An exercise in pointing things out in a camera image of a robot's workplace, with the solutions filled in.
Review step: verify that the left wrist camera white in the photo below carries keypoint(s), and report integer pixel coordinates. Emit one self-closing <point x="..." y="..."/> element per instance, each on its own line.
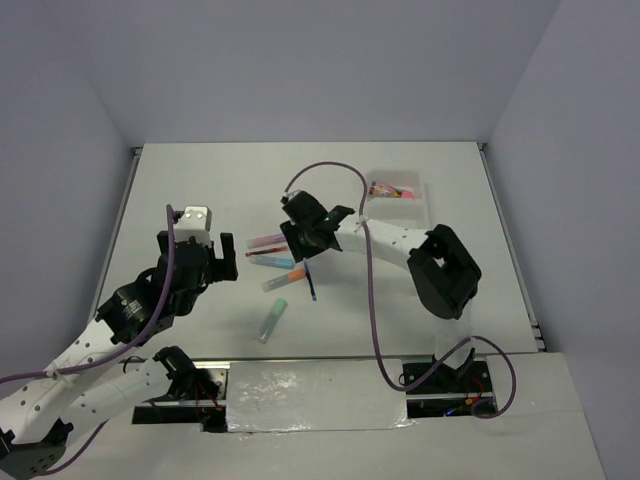
<point x="193" y="222"/>

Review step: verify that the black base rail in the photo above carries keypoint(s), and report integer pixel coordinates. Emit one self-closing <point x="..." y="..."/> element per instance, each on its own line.
<point x="435" y="398"/>

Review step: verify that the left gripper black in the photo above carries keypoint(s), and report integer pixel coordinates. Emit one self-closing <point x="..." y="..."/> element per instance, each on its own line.
<point x="223" y="268"/>

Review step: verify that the green capped lead case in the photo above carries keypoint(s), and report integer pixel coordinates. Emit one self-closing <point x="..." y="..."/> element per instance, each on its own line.
<point x="269" y="323"/>

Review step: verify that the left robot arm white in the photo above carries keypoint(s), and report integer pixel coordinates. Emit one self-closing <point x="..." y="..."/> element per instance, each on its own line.
<point x="56" y="406"/>

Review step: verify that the pink capped glue bottle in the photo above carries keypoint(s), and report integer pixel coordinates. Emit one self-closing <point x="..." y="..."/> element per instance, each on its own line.
<point x="380" y="190"/>

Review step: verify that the red ink pen refill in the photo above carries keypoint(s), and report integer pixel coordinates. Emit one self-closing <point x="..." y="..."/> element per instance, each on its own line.
<point x="267" y="251"/>

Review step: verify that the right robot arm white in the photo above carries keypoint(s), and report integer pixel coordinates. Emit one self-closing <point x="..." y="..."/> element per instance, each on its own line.
<point x="444" y="274"/>

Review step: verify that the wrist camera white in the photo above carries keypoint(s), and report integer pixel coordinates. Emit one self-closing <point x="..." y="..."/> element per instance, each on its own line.
<point x="289" y="196"/>
<point x="193" y="222"/>

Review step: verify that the clear plastic compartment tray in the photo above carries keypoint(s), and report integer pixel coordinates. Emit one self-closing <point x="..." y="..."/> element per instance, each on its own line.
<point x="390" y="281"/>

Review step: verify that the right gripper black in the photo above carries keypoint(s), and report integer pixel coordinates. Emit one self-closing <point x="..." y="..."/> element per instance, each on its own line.
<point x="291" y="229"/>

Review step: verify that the orange capped lead case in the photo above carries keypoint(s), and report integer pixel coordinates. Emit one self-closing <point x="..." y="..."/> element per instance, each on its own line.
<point x="283" y="280"/>

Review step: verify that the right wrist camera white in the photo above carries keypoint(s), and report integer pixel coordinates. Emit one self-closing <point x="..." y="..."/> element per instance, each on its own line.
<point x="289" y="196"/>

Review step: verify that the dark blue pen refill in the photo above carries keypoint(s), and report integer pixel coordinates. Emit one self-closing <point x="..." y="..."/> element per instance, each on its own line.
<point x="310" y="281"/>

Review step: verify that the purple capped lead case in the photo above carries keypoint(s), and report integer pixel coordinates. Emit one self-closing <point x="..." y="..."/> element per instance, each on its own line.
<point x="263" y="241"/>

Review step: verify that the blue capped lead case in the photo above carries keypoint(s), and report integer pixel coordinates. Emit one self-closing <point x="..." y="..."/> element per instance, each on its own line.
<point x="273" y="262"/>

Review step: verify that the silver foil covered plate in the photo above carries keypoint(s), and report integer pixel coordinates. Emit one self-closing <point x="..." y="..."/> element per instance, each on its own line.
<point x="312" y="396"/>

